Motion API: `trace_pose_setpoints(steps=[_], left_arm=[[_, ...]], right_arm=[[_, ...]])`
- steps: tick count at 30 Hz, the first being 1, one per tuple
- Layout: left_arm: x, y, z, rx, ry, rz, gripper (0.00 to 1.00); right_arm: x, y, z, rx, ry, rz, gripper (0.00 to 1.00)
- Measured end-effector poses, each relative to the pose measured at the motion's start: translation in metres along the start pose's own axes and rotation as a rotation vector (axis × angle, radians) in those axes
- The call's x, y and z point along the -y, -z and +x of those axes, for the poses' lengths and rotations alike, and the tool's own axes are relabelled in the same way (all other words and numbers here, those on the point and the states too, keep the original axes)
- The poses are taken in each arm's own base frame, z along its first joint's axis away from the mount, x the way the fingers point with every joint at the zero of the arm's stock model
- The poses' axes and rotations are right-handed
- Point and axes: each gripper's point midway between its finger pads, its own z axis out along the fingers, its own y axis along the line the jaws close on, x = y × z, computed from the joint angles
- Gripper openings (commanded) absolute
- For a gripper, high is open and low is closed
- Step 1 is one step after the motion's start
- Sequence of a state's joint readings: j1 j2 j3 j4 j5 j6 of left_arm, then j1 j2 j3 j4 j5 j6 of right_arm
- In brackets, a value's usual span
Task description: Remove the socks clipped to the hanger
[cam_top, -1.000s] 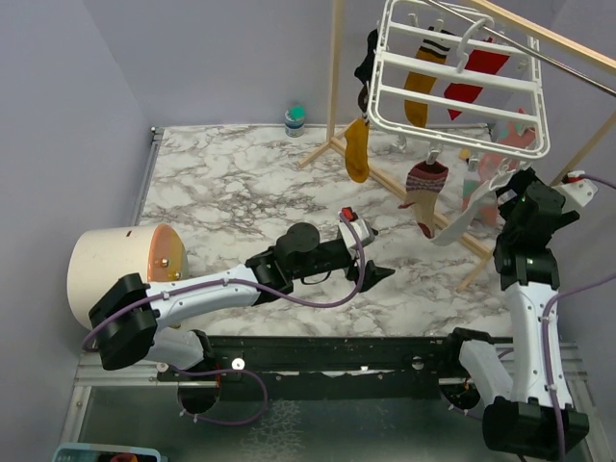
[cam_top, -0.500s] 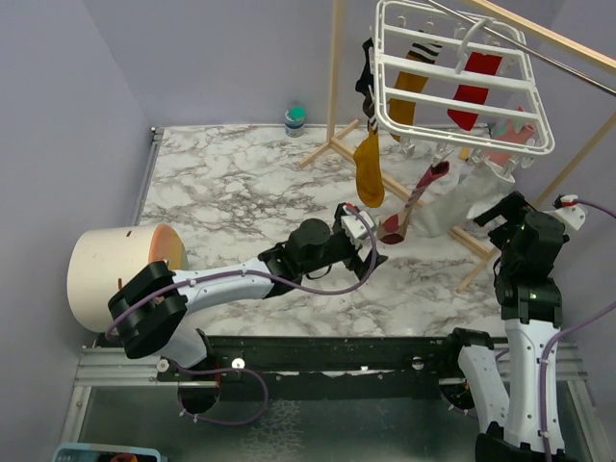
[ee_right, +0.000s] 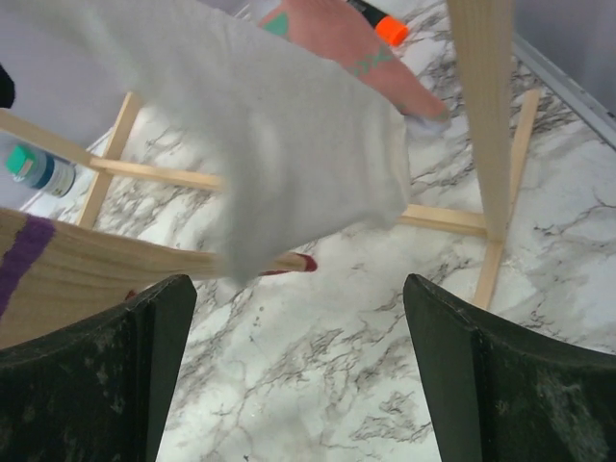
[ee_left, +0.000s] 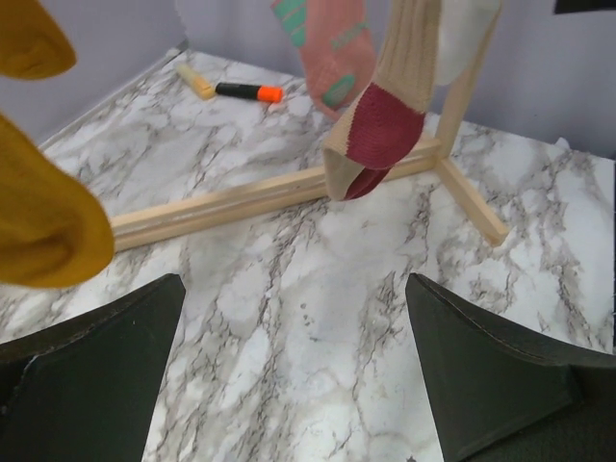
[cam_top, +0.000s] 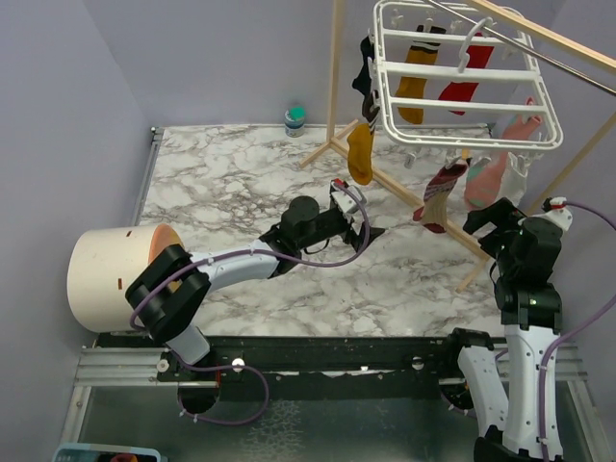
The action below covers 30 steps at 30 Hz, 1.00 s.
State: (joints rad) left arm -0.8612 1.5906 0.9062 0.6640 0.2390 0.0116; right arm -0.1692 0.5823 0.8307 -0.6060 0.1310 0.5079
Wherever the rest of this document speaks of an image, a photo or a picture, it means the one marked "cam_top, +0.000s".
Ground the maroon beige striped sock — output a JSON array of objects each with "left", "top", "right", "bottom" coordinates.
[{"left": 413, "top": 159, "right": 470, "bottom": 234}]

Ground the mustard striped sock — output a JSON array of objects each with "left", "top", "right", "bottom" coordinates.
[{"left": 346, "top": 90, "right": 380, "bottom": 186}]

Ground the black sock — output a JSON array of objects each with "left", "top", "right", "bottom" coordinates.
[{"left": 351, "top": 35, "right": 374, "bottom": 97}]

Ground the white plastic sock hanger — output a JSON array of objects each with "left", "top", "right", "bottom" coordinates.
[{"left": 372, "top": 1, "right": 564, "bottom": 153}]

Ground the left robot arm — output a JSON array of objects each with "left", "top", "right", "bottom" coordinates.
[{"left": 125, "top": 190, "right": 384, "bottom": 380}]

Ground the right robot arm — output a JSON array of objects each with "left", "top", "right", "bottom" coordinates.
[{"left": 442, "top": 197, "right": 573, "bottom": 461}]

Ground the pink sock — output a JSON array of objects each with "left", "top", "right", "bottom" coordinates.
[{"left": 463, "top": 115, "right": 543, "bottom": 211}]

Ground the white sock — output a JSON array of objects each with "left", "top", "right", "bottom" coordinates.
[{"left": 498, "top": 152, "right": 531, "bottom": 206}]

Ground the wooden clothes rack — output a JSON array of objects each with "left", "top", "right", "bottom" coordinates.
[{"left": 321, "top": 1, "right": 615, "bottom": 272}]

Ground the teal lidded jar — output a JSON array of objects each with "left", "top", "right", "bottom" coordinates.
[{"left": 284, "top": 106, "right": 305, "bottom": 138}]

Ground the red sock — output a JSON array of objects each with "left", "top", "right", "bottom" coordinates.
[{"left": 436, "top": 33, "right": 497, "bottom": 116}]

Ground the cream cylindrical container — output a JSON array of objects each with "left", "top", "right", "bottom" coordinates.
[{"left": 66, "top": 223, "right": 182, "bottom": 333}]

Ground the blue bin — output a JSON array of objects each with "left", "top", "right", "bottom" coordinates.
[{"left": 52, "top": 443, "right": 168, "bottom": 462}]

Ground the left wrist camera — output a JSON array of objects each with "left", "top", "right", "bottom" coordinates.
[{"left": 329, "top": 178, "right": 367, "bottom": 215}]

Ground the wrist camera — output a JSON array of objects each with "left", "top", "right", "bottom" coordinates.
[
  {"left": 329, "top": 178, "right": 367, "bottom": 215},
  {"left": 542, "top": 196, "right": 573, "bottom": 232}
]

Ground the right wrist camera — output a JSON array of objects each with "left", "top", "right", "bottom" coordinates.
[{"left": 542, "top": 196, "right": 573, "bottom": 232}]

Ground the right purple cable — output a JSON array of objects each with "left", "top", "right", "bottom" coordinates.
[{"left": 435, "top": 201, "right": 616, "bottom": 462}]

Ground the purple cable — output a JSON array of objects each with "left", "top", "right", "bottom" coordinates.
[
  {"left": 128, "top": 185, "right": 372, "bottom": 425},
  {"left": 435, "top": 201, "right": 616, "bottom": 462}
]

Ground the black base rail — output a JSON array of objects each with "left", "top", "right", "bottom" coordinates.
[{"left": 96, "top": 334, "right": 470, "bottom": 407}]

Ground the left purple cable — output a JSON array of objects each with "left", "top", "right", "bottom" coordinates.
[{"left": 128, "top": 185, "right": 372, "bottom": 425}]

